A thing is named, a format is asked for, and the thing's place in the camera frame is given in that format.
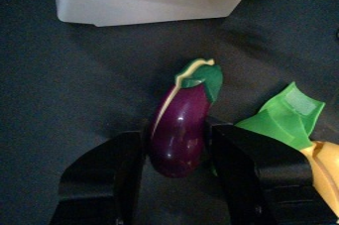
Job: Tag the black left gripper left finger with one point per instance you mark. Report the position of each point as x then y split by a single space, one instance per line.
102 179

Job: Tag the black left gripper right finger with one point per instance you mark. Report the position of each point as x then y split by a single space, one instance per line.
265 176

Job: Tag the purple toy eggplant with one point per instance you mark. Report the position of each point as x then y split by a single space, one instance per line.
181 130

